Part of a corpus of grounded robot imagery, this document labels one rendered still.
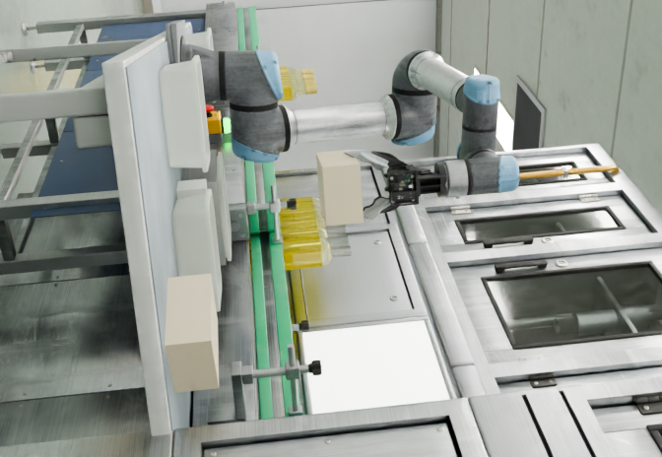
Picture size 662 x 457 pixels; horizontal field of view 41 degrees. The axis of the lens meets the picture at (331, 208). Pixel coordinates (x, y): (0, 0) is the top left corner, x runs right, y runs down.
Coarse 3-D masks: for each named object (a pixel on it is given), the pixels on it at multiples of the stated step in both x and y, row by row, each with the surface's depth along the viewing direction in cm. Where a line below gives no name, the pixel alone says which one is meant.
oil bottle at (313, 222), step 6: (282, 222) 238; (288, 222) 237; (294, 222) 237; (300, 222) 237; (306, 222) 237; (312, 222) 237; (318, 222) 237; (324, 222) 238; (282, 228) 235; (288, 228) 235; (294, 228) 235; (324, 228) 236
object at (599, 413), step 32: (608, 384) 148; (640, 384) 148; (480, 416) 143; (512, 416) 142; (544, 416) 142; (576, 416) 142; (608, 416) 144; (640, 416) 144; (512, 448) 136; (544, 448) 136; (576, 448) 136; (608, 448) 135; (640, 448) 137
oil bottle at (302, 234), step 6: (300, 228) 234; (306, 228) 234; (312, 228) 234; (318, 228) 234; (282, 234) 232; (288, 234) 232; (294, 234) 232; (300, 234) 231; (306, 234) 231; (312, 234) 231; (318, 234) 231; (324, 234) 231; (288, 240) 230; (294, 240) 230; (300, 240) 230
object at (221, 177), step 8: (224, 168) 211; (224, 176) 211; (224, 184) 212; (224, 192) 213; (224, 200) 196; (224, 208) 197; (224, 216) 198; (224, 224) 199; (224, 232) 200; (224, 240) 202
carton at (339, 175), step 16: (320, 160) 180; (336, 160) 178; (352, 160) 177; (320, 176) 180; (336, 176) 173; (352, 176) 173; (320, 192) 184; (336, 192) 174; (352, 192) 174; (320, 208) 189; (336, 208) 175; (352, 208) 175; (336, 224) 176
